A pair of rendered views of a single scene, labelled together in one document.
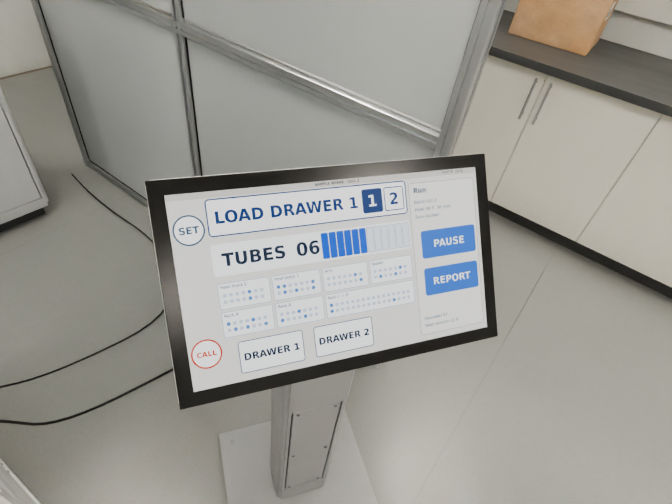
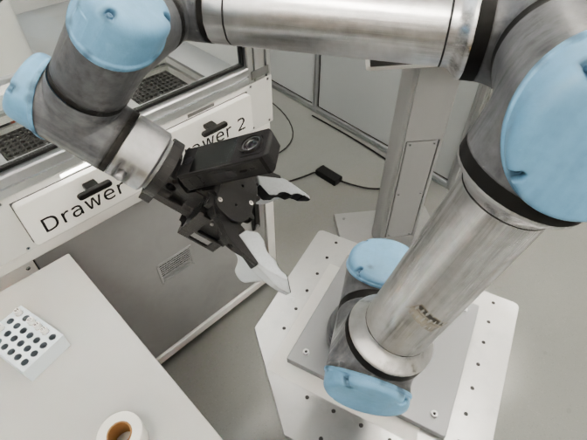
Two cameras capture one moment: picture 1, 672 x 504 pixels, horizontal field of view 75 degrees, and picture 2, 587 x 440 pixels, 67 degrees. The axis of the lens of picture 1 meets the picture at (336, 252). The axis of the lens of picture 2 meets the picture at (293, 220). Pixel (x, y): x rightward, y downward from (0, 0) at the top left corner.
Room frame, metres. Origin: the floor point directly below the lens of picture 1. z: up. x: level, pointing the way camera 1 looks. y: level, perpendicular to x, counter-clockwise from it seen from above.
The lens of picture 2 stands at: (-0.87, 0.04, 1.52)
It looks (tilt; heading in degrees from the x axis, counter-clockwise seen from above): 46 degrees down; 17
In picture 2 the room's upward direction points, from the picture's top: straight up
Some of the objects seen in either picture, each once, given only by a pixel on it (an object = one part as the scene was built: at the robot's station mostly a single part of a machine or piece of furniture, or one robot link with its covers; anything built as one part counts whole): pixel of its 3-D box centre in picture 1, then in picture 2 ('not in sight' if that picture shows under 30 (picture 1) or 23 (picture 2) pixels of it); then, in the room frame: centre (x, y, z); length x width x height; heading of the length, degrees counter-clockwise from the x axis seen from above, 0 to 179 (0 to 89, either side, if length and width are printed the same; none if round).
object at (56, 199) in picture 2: not in sight; (91, 192); (-0.32, 0.68, 0.87); 0.29 x 0.02 x 0.11; 152
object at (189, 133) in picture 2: not in sight; (207, 133); (-0.04, 0.53, 0.87); 0.29 x 0.02 x 0.11; 152
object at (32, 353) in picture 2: not in sight; (26, 341); (-0.63, 0.63, 0.78); 0.12 x 0.08 x 0.04; 76
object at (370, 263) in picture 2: not in sight; (380, 285); (-0.43, 0.03, 0.94); 0.13 x 0.12 x 0.14; 3
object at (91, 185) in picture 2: not in sight; (92, 187); (-0.33, 0.65, 0.91); 0.07 x 0.04 x 0.01; 152
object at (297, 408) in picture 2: not in sight; (373, 360); (-0.43, 0.01, 0.70); 0.45 x 0.44 x 0.12; 79
